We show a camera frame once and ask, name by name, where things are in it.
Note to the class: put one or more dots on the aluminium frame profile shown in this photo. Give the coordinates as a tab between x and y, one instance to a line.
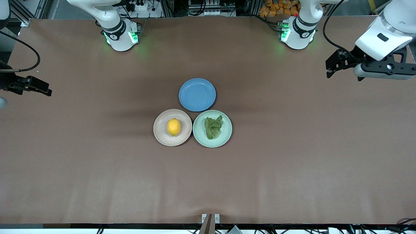
29	13

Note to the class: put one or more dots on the beige pink plate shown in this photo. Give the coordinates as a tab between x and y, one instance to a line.
162	130

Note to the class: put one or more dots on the yellow lemon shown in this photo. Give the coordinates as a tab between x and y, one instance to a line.
174	126

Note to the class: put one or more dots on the white electronics rack unit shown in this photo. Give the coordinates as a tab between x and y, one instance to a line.
211	11

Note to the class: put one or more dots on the white power strip with plugs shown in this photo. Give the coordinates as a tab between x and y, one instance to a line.
143	9

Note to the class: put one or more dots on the bag of orange fruits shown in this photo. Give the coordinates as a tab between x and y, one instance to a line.
276	8

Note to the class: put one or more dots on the metal bracket at table edge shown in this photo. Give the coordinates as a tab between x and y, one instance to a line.
210	221

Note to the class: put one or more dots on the green lettuce leaf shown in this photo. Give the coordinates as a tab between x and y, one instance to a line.
213	128

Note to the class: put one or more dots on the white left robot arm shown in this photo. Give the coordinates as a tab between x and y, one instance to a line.
300	32

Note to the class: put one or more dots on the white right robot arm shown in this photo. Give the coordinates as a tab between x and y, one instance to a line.
117	32

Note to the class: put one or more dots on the light green plate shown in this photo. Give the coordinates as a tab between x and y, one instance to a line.
226	133

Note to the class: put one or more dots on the blue plate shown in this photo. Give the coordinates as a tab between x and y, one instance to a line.
197	95

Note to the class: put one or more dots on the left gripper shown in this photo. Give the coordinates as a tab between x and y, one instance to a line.
355	54

